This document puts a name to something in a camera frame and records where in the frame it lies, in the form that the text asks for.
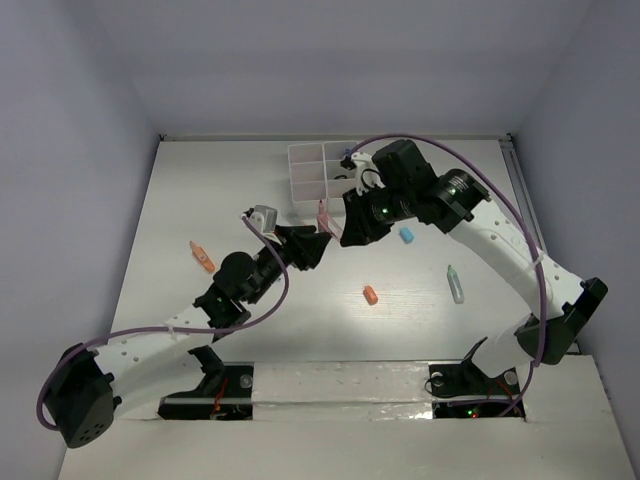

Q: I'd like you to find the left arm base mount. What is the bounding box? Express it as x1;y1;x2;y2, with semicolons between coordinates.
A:
157;346;254;421

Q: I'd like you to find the orange highlighter cap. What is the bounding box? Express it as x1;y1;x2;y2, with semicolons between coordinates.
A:
363;285;378;305

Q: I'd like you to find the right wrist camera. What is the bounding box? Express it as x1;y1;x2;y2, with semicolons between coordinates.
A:
340;152;384;196

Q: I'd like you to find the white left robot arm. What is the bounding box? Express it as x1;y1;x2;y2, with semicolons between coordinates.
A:
36;226;331;449

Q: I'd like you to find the blue highlighter cap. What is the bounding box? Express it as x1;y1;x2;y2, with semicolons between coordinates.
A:
399;227;414;244

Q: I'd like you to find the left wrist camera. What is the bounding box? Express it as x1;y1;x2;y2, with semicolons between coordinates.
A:
244;205;278;236

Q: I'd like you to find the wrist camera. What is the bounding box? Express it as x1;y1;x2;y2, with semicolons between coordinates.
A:
340;152;384;196
244;205;278;236

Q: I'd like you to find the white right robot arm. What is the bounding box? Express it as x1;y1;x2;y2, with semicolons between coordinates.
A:
340;139;608;392

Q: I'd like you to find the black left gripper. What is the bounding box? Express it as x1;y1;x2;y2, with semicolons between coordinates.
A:
245;224;329;304

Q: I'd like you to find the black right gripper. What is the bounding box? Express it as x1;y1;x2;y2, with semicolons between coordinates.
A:
341;181;415;246

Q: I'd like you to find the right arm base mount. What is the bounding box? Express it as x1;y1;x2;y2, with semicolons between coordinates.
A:
423;337;526;420

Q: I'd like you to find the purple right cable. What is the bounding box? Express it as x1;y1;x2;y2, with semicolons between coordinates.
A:
347;133;547;419

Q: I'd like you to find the white left organizer box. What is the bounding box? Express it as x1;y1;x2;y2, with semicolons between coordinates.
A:
287;143;328;217

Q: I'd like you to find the pink highlighter pen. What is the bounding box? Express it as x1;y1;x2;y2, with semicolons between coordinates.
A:
316;200;343;241

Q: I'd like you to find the green highlighter pen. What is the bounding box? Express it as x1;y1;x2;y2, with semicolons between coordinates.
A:
446;265;465;305

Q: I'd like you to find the orange highlighter pen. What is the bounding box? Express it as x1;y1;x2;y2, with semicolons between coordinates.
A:
189;241;216;274

